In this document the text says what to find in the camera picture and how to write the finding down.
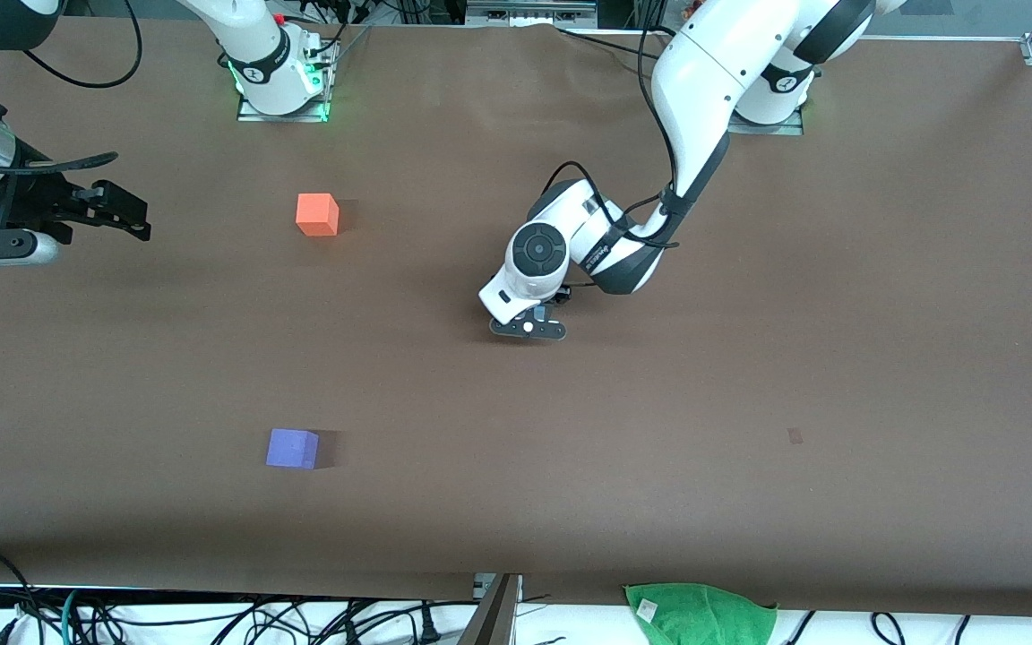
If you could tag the grey metal post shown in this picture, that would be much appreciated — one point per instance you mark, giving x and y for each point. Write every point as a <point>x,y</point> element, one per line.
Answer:
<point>494,618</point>

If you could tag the orange foam block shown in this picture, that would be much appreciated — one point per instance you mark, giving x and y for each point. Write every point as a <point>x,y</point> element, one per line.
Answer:
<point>316,215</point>

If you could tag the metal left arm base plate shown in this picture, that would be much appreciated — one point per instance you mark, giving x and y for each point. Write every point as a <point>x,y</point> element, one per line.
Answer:
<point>767,130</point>

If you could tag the purple foam block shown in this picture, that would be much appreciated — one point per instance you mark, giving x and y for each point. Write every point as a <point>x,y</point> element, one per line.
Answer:
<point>290,449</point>

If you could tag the green cloth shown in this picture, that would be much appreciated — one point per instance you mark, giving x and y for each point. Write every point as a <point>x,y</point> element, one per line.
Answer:
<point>704,618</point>

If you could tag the brown table cover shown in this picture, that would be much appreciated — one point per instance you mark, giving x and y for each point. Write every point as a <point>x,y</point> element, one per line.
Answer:
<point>525,448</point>

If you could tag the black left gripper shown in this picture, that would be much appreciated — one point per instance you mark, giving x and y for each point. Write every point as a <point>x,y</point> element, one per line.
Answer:
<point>561,297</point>

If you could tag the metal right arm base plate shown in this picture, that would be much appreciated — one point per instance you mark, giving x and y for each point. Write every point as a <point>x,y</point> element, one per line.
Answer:
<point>252,112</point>

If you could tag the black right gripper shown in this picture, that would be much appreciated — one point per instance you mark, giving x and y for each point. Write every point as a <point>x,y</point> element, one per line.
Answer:
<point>36,201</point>

